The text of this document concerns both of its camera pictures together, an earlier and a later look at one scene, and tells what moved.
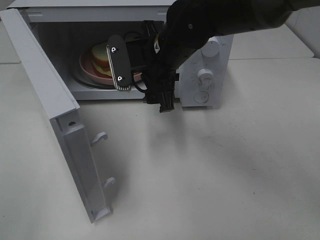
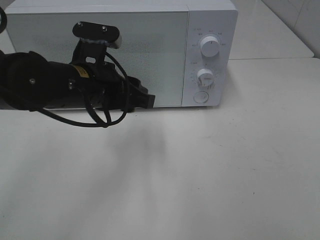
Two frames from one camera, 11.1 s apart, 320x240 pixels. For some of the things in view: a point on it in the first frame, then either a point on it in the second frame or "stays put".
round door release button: [201, 97] stays put
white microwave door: [61, 106] -> [154, 49]
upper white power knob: [212, 48] stays put
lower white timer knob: [205, 79] stays put
